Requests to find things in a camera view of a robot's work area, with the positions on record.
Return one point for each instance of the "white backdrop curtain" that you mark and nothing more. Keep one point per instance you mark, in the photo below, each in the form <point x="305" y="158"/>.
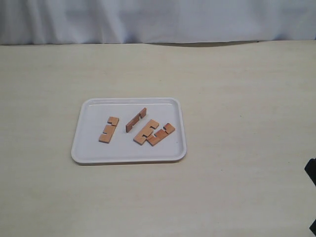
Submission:
<point x="155" y="21"/>

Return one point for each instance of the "white rectangular plastic tray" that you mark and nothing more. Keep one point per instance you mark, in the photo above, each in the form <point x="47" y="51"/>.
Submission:
<point x="93" y="117"/>

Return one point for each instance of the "black object at right edge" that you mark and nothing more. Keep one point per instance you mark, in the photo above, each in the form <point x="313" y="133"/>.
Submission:
<point x="310" y="169"/>

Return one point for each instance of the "notched wooden slat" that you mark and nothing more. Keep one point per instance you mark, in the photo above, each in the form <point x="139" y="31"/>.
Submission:
<point x="109" y="130"/>
<point x="139" y="116"/>
<point x="161" y="134"/>
<point x="145" y="132"/>

